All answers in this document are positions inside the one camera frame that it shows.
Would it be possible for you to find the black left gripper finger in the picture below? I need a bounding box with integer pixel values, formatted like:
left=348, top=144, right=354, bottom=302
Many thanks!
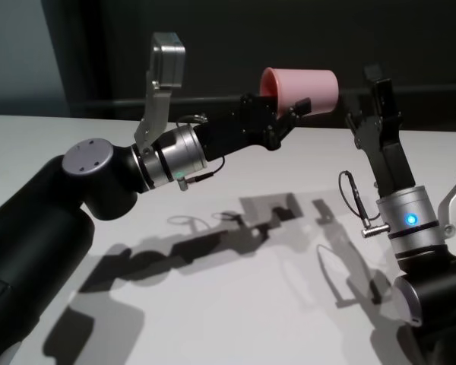
left=265, top=98, right=312, bottom=148
left=256, top=94, right=279, bottom=115

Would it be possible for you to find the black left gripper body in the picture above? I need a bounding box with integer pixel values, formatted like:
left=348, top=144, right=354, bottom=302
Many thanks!
left=195, top=93, right=286, bottom=160

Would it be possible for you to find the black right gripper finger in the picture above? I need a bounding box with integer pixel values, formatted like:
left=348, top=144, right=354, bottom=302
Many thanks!
left=363, top=65, right=404, bottom=126
left=344, top=113, right=368, bottom=150

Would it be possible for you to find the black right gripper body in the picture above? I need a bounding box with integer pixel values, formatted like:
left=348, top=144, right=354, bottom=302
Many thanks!
left=355, top=113, right=417, bottom=198

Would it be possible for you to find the pink plastic cup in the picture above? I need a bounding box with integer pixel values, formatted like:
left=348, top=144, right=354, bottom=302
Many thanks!
left=258, top=67, right=340, bottom=117

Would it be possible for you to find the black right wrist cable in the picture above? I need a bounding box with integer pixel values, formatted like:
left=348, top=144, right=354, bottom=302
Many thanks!
left=337, top=170, right=391, bottom=239

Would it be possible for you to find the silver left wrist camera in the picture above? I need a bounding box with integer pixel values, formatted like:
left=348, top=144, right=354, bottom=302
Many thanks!
left=133, top=32, right=186, bottom=148

